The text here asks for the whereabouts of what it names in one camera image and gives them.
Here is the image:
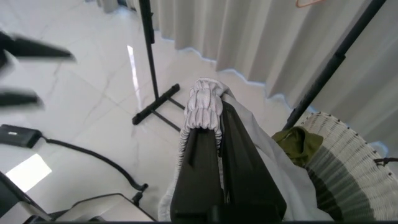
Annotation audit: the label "white laundry basket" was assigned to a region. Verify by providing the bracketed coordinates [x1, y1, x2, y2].
[298, 111, 398, 222]

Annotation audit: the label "black cable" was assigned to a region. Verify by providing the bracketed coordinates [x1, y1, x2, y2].
[40, 136, 149, 206]

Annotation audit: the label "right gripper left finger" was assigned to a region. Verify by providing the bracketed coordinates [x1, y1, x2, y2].
[170, 127, 224, 222]

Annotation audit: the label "white curtain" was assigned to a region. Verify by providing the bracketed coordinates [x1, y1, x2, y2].
[96, 0, 398, 156]

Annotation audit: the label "pale grey shorts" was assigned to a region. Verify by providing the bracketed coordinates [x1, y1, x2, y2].
[157, 77, 333, 222]

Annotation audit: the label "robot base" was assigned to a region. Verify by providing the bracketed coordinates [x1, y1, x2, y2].
[0, 170, 156, 222]

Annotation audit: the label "green garment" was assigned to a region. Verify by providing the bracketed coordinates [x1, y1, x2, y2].
[272, 126, 324, 169]

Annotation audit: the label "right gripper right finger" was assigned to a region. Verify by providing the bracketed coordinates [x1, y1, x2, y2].
[219, 101, 287, 222]

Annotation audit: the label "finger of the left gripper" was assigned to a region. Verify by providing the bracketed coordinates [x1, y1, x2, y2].
[6, 33, 77, 61]
[0, 90, 44, 110]

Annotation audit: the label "black clothes rack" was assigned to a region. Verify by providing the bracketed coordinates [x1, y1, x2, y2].
[132, 0, 388, 131]

